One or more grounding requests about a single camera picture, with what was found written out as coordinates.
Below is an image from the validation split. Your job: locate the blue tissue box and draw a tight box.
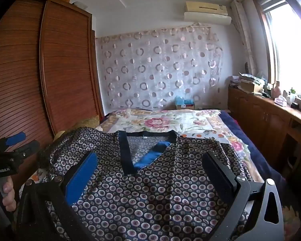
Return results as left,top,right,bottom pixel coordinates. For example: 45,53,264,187
174,96,196,110

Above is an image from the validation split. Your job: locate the stack of books and papers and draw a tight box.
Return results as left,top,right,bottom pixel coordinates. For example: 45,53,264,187
229,72,265,94

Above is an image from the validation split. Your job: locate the dark circle-patterned shirt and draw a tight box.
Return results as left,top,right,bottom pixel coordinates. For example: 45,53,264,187
38,127,254,241

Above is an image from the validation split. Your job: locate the tied floral window curtain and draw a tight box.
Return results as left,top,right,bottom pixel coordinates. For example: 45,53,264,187
231,0,257,74

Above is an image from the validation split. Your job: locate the pink bottle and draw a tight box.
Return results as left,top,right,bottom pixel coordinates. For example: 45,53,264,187
271,81,281,98

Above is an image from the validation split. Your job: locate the sheer circle-patterned curtain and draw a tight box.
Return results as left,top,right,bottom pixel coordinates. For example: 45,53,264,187
95,22,224,111

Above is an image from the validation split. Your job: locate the green-capped bottle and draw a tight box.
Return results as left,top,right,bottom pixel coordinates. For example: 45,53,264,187
289,87,297,106

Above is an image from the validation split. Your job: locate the window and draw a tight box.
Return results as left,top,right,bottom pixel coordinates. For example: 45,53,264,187
253,0,301,101

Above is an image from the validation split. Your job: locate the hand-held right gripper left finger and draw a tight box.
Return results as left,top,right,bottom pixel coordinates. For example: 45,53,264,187
16,151,101,241

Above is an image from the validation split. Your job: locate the person's left hand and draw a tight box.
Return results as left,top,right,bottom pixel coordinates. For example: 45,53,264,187
0,177,17,212

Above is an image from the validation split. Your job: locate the yellow pillow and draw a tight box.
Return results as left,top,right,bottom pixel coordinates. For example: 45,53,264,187
53,115,101,141

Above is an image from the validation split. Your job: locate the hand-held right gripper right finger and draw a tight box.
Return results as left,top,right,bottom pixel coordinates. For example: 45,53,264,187
202,151,285,241

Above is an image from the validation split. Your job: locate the beige wall air conditioner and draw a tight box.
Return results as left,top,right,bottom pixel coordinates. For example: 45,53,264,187
183,1,232,26

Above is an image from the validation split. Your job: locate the brown wooden wardrobe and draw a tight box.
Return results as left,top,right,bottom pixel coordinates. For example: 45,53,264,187
0,0,104,204

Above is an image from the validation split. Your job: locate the navy blue blanket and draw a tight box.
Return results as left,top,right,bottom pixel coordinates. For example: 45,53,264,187
218,109,286,189

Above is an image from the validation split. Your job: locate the long wooden cabinet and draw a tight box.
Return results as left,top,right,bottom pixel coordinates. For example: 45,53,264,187
227,87,301,181

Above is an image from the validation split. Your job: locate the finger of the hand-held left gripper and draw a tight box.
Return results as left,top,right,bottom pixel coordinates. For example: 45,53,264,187
4,132,26,146
7,140,41,159

